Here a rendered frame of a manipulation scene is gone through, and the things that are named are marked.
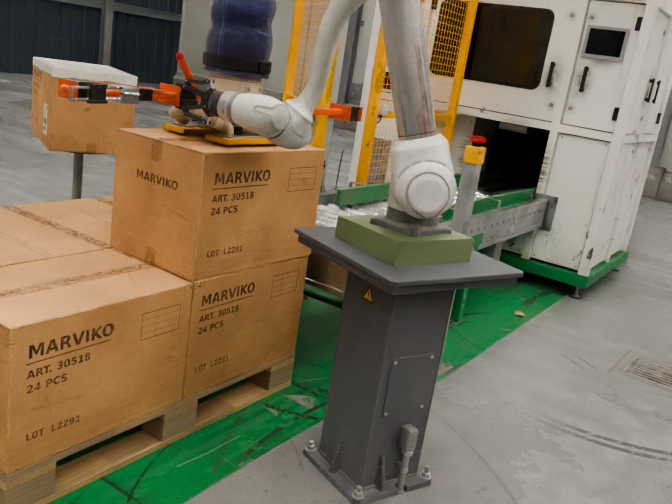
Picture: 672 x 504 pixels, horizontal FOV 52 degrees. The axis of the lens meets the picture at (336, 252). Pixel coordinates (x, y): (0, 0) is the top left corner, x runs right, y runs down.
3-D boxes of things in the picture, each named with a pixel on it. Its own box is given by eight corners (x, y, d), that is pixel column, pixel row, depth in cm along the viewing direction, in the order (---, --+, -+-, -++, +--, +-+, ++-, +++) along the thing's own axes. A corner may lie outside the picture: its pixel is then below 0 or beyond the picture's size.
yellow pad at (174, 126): (231, 128, 259) (232, 115, 257) (251, 133, 254) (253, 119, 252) (162, 128, 231) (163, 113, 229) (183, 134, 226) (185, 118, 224)
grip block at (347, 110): (341, 117, 252) (343, 103, 251) (361, 121, 248) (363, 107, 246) (328, 117, 245) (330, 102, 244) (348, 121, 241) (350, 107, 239)
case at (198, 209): (233, 227, 282) (244, 129, 272) (310, 255, 261) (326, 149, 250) (109, 246, 234) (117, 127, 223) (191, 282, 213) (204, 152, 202)
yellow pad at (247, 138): (270, 138, 249) (272, 124, 248) (293, 143, 244) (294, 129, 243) (203, 139, 221) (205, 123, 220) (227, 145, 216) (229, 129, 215)
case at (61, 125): (30, 130, 388) (32, 56, 377) (104, 135, 409) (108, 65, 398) (48, 150, 339) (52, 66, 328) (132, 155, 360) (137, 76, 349)
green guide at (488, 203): (527, 200, 457) (530, 186, 455) (542, 204, 452) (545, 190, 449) (413, 228, 326) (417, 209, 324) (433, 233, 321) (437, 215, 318)
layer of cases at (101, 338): (125, 277, 323) (132, 193, 312) (295, 351, 272) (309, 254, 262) (-172, 341, 225) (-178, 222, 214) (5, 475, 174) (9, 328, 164)
